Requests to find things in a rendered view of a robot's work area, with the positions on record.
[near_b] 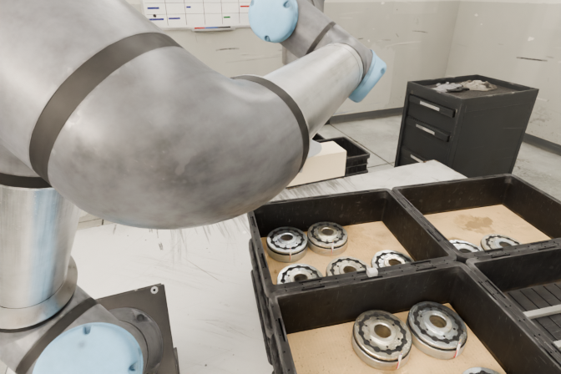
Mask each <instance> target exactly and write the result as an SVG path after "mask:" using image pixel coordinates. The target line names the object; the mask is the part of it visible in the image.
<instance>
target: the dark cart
mask: <svg viewBox="0 0 561 374"><path fill-rule="evenodd" d="M468 80H472V81H474V80H481V81H482V82H486V81H488V82H489V83H490V84H493V85H494V86H496V87H497V88H496V89H489V90H488V91H478V90H465V89H464V90H463V91H462V92H441V91H438V90H436V89H434V88H436V87H437V83H441V84H442V85H444V84H445V83H444V82H449V84H451V83H455V84H458V83H462V82H463V81H465V82H467V81H468ZM538 91H539V88H532V87H529V86H525V85H522V84H517V83H511V82H508V81H503V80H500V79H496V78H489V77H486V76H482V75H479V74H474V75H465V76H457V77H448V78H433V79H424V80H416V81H407V90H406V96H405V101H404V106H403V111H402V121H401V127H400V132H399V138H398V143H397V153H396V158H395V164H394V168H395V167H399V166H403V165H408V164H416V163H421V162H425V161H429V160H434V159H435V160H436V161H438V162H440V163H442V164H444V165H446V166H447V167H449V168H451V169H453V170H455V171H457V172H458V173H460V174H462V175H464V176H466V177H468V178H473V177H480V176H488V175H495V174H511V173H512V172H513V167H514V165H515V162H516V159H517V157H518V152H519V150H520V147H521V144H522V142H523V137H524V135H525V132H526V129H527V127H528V121H529V119H530V116H531V113H532V111H533V106H534V104H535V101H536V98H537V96H538Z"/></svg>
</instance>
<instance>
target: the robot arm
mask: <svg viewBox="0 0 561 374"><path fill-rule="evenodd" d="M324 1H325V0H251V2H250V6H249V12H248V18H249V23H250V27H251V29H252V31H253V32H254V33H255V35H256V36H257V37H258V38H260V39H262V40H264V41H266V42H270V43H280V44H281V45H282V63H283V64H284V65H283V67H282V68H279V69H277V70H276V71H274V72H272V73H268V74H267V75H265V76H263V77H262V76H258V75H254V74H243V75H237V76H234V77H232V78H227V77H226V76H224V75H223V74H221V73H218V72H216V71H215V70H214V69H212V68H210V67H209V66H208V65H206V64H205V63H203V62H202V61H200V60H199V59H198V58H197V57H195V56H194V55H193V54H192V53H190V52H189V51H187V50H186V49H185V48H183V47H182V46H181V45H179V44H178V43H177V42H175V41H174V40H173V39H172V38H171V37H170V36H169V35H168V34H167V33H165V32H164V31H163V30H162V29H160V28H159V27H158V26H156V25H155V24H154V23H152V22H151V21H150V20H149V19H148V18H146V17H145V16H144V15H143V14H142V13H141V12H139V11H138V10H137V9H136V8H134V7H133V6H132V5H131V4H129V3H128V2H127V1H125V0H0V360H1V361H2V362H3V363H4V364H5V365H6V366H8V367H9V368H10V369H11V370H12V371H13V372H14V373H16V374H156V372H157V371H158V369H159V365H160V363H161V360H162V356H163V347H164V345H163V338H162V334H161V331H160V329H159V327H158V325H157V323H156V322H155V321H154V319H153V318H152V317H151V316H149V315H148V314H147V313H145V312H143V311H141V310H138V309H134V308H128V307H123V308H116V309H112V310H109V311H107V310H106V309H105V308H104V307H103V306H101V305H100V304H99V303H98V302H97V301H96V300H95V299H94V298H93V297H92V296H90V295H89V294H88V293H87V292H86V291H84V290H83V289H82V288H81V287H80V286H78V285H77V281H78V269H77V266H76V263H75V260H74V259H73V257H72V256H71V251H72V248H73V242H74V238H75V234H76V230H77V227H78V221H79V216H80V213H81V210H83V211H85V212H87V213H89V214H91V215H94V216H96V217H99V218H100V219H103V220H107V221H110V222H114V223H117V224H120V225H127V226H132V227H137V228H143V229H153V230H179V229H189V228H195V227H200V226H205V225H213V224H216V223H220V222H222V221H226V220H231V219H234V218H235V217H238V216H240V215H243V214H246V213H248V212H251V211H252V210H256V209H257V208H259V207H261V206H262V205H264V204H265V203H267V202H269V201H270V200H273V199H274V198H275V197H276V196H277V195H278V194H279V193H281V192H282V191H283V190H284V189H285V188H286V187H287V186H288V185H289V183H290V182H291V181H292V180H293V179H294V178H295V177H296V176H297V175H298V173H302V170H303V167H304V164H305V162H306V160H307V159H308V158H310V157H312V156H314V155H316V154H319V153H320V152H321V149H322V147H321V144H320V143H318V142H316V141H314V140H312V138H313V137H314V136H315V134H316V133H317V132H318V131H319V130H320V129H321V127H322V126H323V125H326V124H330V119H331V116H332V115H333V114H334V113H335V112H336V111H337V110H338V109H339V107H340V106H341V105H342V104H343V103H344V102H345V100H346V99H347V98H349V99H350V100H352V101H353V102H355V103H359V102H361V101H362V100H363V99H364V98H365V97H366V96H367V95H368V93H369V92H370V91H371V90H372V88H373V87H374V86H375V85H376V84H377V82H378V81H379V80H380V78H381V77H382V76H383V74H384V73H385V72H386V71H387V65H386V64H385V62H383V61H382V60H381V59H380V58H379V57H377V56H376V54H375V52H374V51H373V50H371V49H368V48H367V47H366V46H364V45H363V44H362V43H360V42H359V41H358V40H356V39H355V38H354V37H352V36H351V35H350V34H349V33H348V32H347V31H345V30H344V29H343V28H341V27H340V26H339V25H338V24H336V23H335V22H334V21H332V20H331V19H330V18H329V17H327V16H326V15H325V14H324Z"/></svg>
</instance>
